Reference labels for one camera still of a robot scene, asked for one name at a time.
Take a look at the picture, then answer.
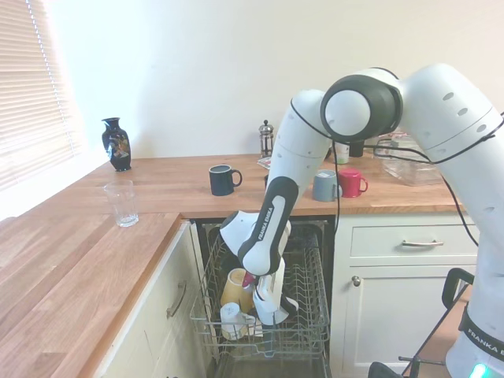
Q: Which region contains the navy blue mug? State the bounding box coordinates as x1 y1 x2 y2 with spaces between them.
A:
208 164 243 197

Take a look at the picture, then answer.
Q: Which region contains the white green drink can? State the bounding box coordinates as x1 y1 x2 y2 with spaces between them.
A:
333 141 351 165

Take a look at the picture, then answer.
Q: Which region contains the red mug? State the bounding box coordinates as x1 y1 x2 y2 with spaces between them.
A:
337 168 370 198

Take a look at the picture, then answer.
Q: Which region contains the clear lid with black clips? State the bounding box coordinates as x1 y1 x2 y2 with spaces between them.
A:
372 133 424 158

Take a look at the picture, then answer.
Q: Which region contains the large white mug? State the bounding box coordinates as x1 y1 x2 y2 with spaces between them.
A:
258 295 302 327

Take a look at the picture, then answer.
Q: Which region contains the grey wire dishwasher rack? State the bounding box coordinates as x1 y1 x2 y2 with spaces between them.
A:
191 224 332 358

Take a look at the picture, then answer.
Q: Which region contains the white cabinet door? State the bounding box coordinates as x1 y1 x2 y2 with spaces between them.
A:
348 264 480 367

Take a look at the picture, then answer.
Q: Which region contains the clear plastic food container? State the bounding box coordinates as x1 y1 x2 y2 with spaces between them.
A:
372 133 448 187

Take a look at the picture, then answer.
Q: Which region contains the black clamp stand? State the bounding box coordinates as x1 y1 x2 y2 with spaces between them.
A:
368 267 477 378

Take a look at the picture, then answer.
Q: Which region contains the clear drinking glass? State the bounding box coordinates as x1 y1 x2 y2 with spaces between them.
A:
102 180 139 228

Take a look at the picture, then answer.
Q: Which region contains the cream venetian blind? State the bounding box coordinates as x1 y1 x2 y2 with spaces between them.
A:
0 0 86 192

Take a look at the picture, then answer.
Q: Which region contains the black cable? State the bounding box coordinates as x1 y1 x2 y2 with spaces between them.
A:
290 98 504 247

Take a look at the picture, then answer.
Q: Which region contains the glass French press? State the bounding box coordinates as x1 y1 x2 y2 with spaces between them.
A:
258 119 276 158

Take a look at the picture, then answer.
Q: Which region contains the built-in dishwasher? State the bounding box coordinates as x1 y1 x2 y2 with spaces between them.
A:
195 218 336 378

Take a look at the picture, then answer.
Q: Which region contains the metal bar drawer handle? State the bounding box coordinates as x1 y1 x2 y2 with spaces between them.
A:
165 280 188 319
401 239 444 249

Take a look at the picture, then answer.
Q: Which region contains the white cabinet drawer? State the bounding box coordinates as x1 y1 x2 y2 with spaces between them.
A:
349 224 480 259
117 224 204 378

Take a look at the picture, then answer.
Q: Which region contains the yellow mug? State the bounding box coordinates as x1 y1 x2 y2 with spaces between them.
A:
220 268 255 312

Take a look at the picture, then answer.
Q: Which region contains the small white cup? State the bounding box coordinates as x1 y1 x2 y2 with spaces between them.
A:
219 302 258 340

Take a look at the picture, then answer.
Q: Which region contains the grey mug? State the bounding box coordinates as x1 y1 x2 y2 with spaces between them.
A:
313 169 344 202

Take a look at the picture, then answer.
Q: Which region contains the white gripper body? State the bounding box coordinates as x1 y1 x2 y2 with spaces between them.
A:
251 262 287 312

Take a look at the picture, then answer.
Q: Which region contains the black painted vase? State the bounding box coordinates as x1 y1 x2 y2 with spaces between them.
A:
101 117 132 172

